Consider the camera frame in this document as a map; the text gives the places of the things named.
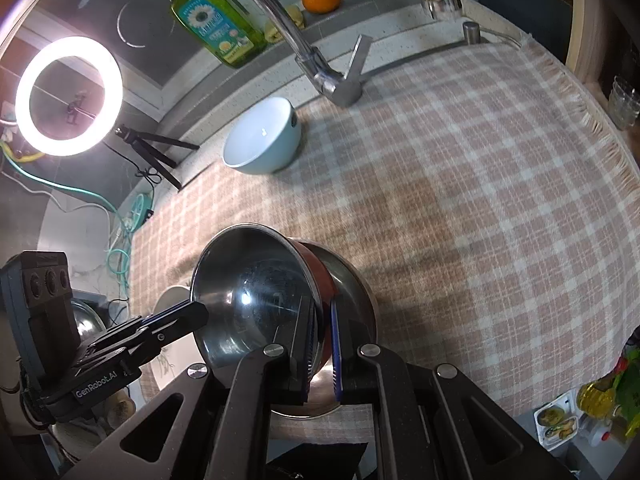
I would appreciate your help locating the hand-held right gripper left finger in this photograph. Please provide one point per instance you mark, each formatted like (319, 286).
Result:
(300, 350)

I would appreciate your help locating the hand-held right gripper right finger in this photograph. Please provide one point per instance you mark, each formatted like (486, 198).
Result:
(335, 350)

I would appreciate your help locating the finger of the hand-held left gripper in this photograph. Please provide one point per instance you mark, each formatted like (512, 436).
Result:
(180, 320)

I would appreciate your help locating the white plate with leaf print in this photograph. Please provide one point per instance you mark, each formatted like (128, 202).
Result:
(187, 360)

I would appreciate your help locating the plain steel bowl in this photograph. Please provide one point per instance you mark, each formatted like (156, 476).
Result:
(355, 290)

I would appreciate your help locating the steel bowl with red outside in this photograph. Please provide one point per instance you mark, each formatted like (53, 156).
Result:
(250, 285)

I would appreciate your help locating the steel pot lid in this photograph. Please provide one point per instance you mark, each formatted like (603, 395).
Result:
(87, 325)

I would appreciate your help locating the round teal power strip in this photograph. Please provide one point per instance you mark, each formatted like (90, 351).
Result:
(137, 210)

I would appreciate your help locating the black tripod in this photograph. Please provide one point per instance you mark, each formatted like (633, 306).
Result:
(160, 160)

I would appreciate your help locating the plaid tablecloth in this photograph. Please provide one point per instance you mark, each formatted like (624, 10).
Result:
(450, 210)

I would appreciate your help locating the light blue bowl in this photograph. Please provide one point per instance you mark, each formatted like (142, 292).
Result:
(260, 135)

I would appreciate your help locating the plastic food container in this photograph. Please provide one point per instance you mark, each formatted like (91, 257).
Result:
(555, 420)

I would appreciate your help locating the yellow oil bottle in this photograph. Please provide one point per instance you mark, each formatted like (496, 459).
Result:
(597, 397)

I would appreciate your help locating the green dish soap bottle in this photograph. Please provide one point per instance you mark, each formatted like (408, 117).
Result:
(220, 25)

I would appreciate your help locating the chrome faucet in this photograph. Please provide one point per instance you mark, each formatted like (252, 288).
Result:
(300, 45)

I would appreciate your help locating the dark glass window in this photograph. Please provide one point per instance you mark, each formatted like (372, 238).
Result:
(100, 10)

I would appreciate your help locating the yellow sponge cloth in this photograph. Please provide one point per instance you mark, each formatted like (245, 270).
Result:
(296, 16)

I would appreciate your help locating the clear glass cup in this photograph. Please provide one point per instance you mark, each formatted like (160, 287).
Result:
(625, 102)

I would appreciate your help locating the small chrome sink post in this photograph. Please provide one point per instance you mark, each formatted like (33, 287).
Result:
(471, 32)

